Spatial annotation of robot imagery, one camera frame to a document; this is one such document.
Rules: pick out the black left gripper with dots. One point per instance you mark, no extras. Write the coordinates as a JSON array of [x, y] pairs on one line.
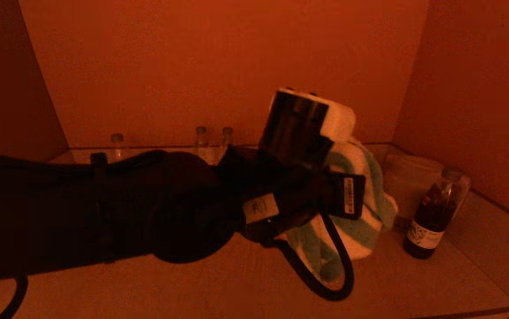
[[294, 208]]

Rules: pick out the green white striped towel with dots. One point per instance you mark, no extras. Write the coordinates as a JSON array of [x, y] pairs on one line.
[[370, 221]]

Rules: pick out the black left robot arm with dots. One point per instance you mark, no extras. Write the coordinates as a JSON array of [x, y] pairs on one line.
[[103, 208]]

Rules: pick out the clear water bottle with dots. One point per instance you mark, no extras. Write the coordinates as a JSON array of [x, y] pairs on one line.
[[227, 135], [201, 139]]

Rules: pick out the white electric kettle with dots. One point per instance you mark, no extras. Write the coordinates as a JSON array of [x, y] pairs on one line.
[[414, 190]]

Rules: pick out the large bottle with dark drink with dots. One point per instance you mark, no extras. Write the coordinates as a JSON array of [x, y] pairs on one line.
[[432, 217]]

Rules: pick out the small bottle with red drink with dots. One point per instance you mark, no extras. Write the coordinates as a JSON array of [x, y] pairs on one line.
[[117, 146]]

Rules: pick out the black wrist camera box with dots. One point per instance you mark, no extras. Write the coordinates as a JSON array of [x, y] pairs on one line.
[[345, 195]]

